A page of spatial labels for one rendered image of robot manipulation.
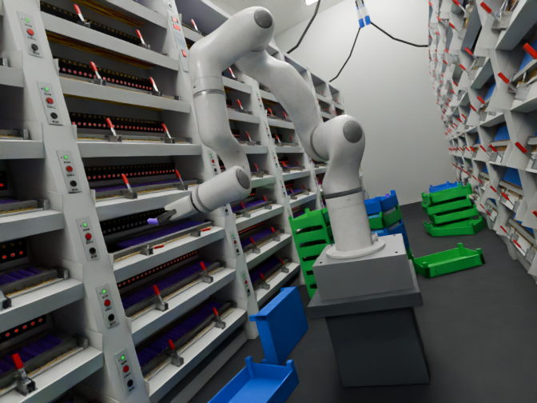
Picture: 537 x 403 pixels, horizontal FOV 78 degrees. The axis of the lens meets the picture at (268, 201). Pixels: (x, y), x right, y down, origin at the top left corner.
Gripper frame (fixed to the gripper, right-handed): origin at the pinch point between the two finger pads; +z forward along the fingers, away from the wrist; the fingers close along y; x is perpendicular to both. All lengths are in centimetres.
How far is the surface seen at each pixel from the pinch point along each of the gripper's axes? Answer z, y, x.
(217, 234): 15.2, -41.6, 10.4
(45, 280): 20.4, 28.3, 4.5
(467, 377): -61, -21, 75
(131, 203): 11.6, -0.1, -9.8
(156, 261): 15.4, -4.1, 11.0
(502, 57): -104, -48, -5
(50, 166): 9.1, 22.9, -23.3
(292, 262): 25, -116, 45
